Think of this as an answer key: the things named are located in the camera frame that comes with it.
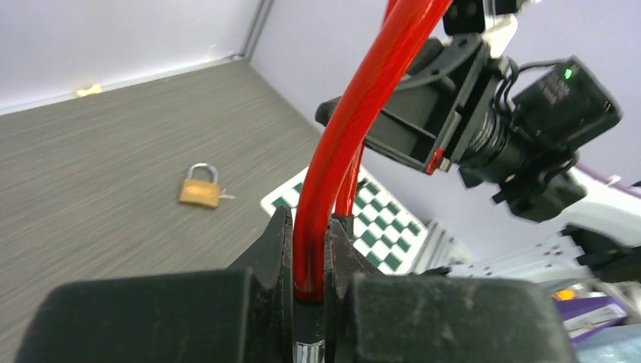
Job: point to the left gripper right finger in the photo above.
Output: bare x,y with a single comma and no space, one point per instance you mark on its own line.
372,317

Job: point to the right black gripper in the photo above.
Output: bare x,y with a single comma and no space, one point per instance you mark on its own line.
442,113

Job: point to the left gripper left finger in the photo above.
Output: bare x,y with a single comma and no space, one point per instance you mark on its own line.
242,313

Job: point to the red cable lock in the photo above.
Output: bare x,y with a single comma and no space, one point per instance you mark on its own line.
404,30

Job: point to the large brass padlock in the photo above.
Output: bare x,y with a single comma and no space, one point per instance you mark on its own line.
200,192

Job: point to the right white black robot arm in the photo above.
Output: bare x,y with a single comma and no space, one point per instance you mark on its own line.
546,125

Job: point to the green white checkered mat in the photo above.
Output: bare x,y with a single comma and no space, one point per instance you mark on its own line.
385,232

